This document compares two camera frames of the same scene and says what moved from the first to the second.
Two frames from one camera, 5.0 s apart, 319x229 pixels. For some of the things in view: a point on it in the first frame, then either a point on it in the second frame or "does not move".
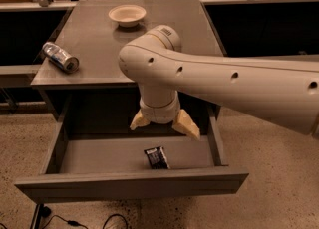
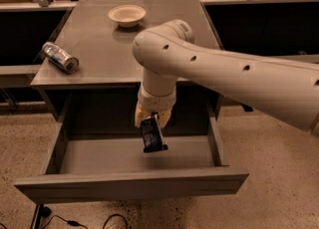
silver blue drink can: (68, 63) does not move
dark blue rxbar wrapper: (158, 158) -> (152, 136)
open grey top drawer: (95, 155) does not move
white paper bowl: (127, 15) does not move
